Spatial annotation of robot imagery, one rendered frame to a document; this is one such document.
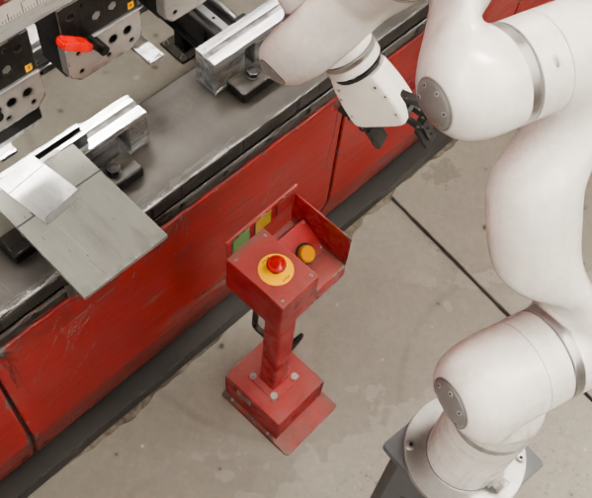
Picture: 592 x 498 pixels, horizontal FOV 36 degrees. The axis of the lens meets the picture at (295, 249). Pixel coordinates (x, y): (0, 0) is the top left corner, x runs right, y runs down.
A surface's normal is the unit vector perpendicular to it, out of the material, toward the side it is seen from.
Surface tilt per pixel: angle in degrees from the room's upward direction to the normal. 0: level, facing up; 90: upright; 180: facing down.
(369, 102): 94
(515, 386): 26
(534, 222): 64
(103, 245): 0
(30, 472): 0
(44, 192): 0
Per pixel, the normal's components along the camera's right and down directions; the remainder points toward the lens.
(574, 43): 0.28, -0.07
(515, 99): 0.42, 0.46
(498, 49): 0.18, -0.40
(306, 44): -0.34, 0.57
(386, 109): -0.40, 0.78
